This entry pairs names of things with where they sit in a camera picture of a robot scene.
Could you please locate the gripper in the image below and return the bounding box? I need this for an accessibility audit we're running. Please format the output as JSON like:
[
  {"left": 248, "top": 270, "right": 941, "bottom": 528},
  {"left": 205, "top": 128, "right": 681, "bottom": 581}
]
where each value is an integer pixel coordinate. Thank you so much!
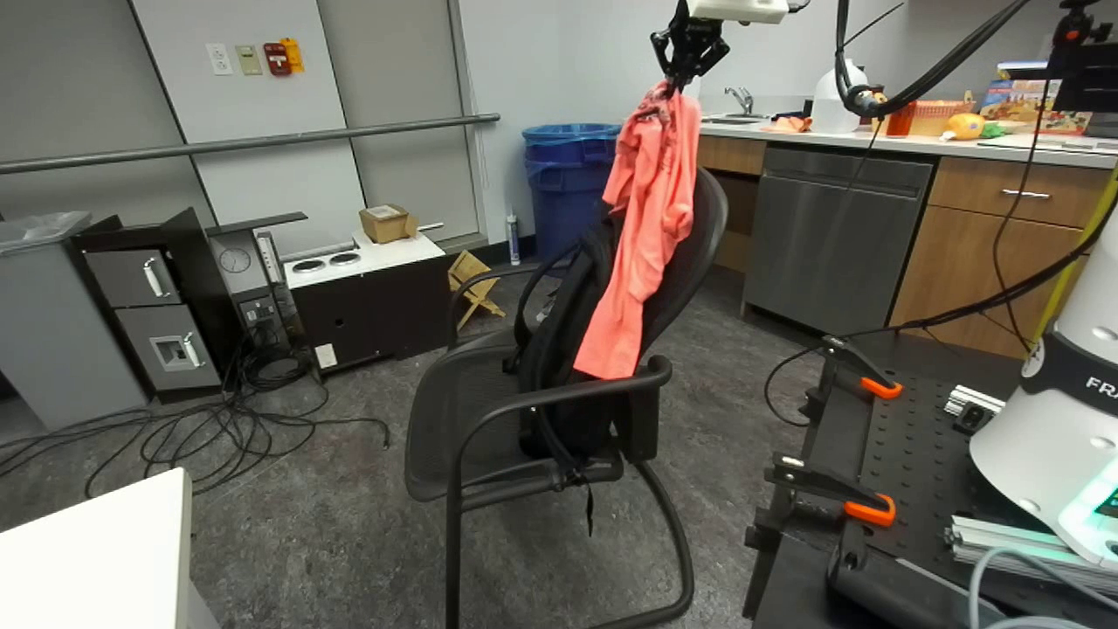
[{"left": 650, "top": 16, "right": 731, "bottom": 93}]

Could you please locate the black and white toy kitchen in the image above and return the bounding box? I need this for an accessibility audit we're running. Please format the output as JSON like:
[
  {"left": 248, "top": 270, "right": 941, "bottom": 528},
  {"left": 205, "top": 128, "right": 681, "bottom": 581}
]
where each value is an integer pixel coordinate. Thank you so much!
[{"left": 70, "top": 208, "right": 452, "bottom": 404}]

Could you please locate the black cable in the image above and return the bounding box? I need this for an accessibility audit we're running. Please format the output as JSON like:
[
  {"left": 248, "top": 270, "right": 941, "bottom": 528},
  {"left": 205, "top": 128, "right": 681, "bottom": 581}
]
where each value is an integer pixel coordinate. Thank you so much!
[{"left": 763, "top": 229, "right": 1118, "bottom": 429}]

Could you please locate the long aluminium profile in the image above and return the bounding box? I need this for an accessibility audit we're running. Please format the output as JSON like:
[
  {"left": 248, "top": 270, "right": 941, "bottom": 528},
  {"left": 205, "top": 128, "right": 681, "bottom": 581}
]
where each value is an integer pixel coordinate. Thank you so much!
[{"left": 946, "top": 513, "right": 1118, "bottom": 597}]

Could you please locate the white plastic jug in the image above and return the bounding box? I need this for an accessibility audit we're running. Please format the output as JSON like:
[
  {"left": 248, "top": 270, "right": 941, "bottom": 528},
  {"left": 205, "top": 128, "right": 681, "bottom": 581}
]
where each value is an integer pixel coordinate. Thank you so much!
[{"left": 810, "top": 58, "right": 871, "bottom": 135}]

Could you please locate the blue trash bin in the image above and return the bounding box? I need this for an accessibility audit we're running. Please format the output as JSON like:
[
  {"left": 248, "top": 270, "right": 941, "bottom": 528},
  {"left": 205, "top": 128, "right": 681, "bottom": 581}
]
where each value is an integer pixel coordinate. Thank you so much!
[{"left": 522, "top": 123, "right": 623, "bottom": 268}]

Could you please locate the white table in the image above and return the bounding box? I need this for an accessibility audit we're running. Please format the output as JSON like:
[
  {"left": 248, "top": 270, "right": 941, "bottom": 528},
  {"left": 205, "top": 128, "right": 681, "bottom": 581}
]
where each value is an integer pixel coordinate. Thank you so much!
[{"left": 0, "top": 467, "right": 221, "bottom": 629}]

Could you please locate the colourful picture box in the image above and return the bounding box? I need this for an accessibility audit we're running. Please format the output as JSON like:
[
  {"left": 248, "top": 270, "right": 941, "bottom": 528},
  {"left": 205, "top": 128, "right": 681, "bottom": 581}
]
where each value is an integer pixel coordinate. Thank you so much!
[{"left": 977, "top": 60, "right": 1094, "bottom": 137}]

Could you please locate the black mesh chair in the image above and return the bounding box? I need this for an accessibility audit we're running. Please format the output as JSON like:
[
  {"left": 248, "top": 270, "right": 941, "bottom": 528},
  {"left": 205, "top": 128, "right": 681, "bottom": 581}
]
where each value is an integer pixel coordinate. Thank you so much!
[{"left": 404, "top": 166, "right": 730, "bottom": 629}]

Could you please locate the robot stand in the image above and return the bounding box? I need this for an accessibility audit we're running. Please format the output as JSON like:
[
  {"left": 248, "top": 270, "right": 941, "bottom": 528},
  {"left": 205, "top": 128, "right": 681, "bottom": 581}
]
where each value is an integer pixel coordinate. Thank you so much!
[{"left": 741, "top": 330, "right": 1118, "bottom": 629}]

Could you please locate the black backpack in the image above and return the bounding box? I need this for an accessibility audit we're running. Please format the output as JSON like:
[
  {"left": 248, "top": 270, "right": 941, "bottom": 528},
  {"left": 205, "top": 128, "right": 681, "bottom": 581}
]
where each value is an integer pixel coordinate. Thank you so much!
[{"left": 502, "top": 217, "right": 626, "bottom": 536}]

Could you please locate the stainless steel dishwasher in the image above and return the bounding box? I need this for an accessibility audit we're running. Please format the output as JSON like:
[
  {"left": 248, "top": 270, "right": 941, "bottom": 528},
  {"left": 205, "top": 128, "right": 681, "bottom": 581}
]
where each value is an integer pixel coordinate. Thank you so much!
[{"left": 742, "top": 143, "right": 936, "bottom": 338}]

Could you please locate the wooden folding rack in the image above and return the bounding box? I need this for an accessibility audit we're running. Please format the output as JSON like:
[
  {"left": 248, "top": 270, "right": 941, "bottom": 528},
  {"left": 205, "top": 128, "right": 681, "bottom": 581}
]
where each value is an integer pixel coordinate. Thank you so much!
[{"left": 446, "top": 250, "right": 508, "bottom": 332}]

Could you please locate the grey cable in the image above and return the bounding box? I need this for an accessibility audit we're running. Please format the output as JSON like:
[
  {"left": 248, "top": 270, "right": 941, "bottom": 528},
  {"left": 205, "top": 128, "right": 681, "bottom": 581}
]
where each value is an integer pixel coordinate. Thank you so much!
[{"left": 967, "top": 545, "right": 1118, "bottom": 629}]

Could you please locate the small cardboard box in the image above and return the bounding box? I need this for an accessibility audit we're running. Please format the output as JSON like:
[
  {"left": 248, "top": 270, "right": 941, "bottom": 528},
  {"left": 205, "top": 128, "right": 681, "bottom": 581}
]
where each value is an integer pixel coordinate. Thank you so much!
[{"left": 358, "top": 204, "right": 419, "bottom": 245}]

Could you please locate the black clamp with orange tips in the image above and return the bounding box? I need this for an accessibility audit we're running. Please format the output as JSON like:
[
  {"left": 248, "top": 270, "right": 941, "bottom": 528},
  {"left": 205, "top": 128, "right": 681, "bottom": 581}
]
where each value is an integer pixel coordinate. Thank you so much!
[
  {"left": 763, "top": 453, "right": 900, "bottom": 530},
  {"left": 802, "top": 334, "right": 906, "bottom": 422}
]

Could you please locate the wooden cabinet door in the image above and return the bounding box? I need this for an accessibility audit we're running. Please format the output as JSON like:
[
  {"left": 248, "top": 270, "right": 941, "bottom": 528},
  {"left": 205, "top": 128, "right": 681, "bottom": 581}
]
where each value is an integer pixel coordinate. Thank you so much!
[{"left": 886, "top": 204, "right": 1094, "bottom": 361}]

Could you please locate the coral pink shirt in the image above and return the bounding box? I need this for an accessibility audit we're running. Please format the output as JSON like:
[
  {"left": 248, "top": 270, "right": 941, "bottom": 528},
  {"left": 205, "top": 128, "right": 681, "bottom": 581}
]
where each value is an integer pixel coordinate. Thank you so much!
[{"left": 572, "top": 80, "right": 703, "bottom": 382}]

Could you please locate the short aluminium profile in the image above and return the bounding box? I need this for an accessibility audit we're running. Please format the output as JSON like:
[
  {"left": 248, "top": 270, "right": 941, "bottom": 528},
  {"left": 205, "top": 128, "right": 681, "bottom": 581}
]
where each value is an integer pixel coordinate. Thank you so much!
[{"left": 942, "top": 384, "right": 1007, "bottom": 436}]

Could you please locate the tangle of black cables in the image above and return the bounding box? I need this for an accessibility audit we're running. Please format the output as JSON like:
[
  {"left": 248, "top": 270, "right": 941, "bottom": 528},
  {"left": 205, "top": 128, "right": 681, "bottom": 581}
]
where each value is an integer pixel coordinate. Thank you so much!
[{"left": 0, "top": 336, "right": 392, "bottom": 501}]

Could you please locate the woven basket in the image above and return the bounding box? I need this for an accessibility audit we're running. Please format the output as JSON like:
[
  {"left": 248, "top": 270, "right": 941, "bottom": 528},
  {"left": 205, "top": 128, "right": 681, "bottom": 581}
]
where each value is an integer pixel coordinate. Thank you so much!
[{"left": 908, "top": 98, "right": 976, "bottom": 138}]

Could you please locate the grey wall handrail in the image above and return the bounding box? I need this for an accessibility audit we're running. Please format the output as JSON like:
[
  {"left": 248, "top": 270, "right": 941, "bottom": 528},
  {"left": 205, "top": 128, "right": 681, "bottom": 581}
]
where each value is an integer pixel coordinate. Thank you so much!
[{"left": 0, "top": 113, "right": 502, "bottom": 176}]

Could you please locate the wooden drawer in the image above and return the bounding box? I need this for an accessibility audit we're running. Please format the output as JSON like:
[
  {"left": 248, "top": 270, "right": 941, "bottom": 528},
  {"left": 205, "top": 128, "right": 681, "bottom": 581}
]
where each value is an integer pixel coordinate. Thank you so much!
[{"left": 927, "top": 155, "right": 1118, "bottom": 231}]

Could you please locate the red fire alarm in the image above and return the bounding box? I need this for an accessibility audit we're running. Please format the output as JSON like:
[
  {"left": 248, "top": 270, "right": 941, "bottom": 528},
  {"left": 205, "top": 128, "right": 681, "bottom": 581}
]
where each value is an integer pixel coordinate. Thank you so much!
[{"left": 263, "top": 38, "right": 306, "bottom": 78}]

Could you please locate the camera on mount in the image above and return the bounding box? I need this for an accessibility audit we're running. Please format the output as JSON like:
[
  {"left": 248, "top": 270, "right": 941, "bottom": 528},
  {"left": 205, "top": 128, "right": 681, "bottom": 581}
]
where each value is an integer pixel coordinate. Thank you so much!
[{"left": 1046, "top": 0, "right": 1118, "bottom": 116}]

